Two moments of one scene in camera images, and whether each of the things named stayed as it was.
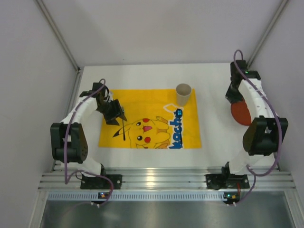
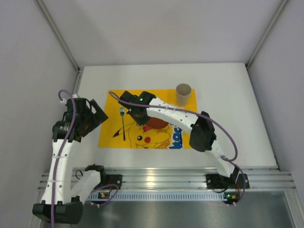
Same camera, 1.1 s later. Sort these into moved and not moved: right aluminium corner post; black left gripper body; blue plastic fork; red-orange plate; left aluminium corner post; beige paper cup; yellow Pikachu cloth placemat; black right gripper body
Moved: black right gripper body; red-orange plate; black left gripper body
Not moved: blue plastic fork; yellow Pikachu cloth placemat; left aluminium corner post; beige paper cup; right aluminium corner post
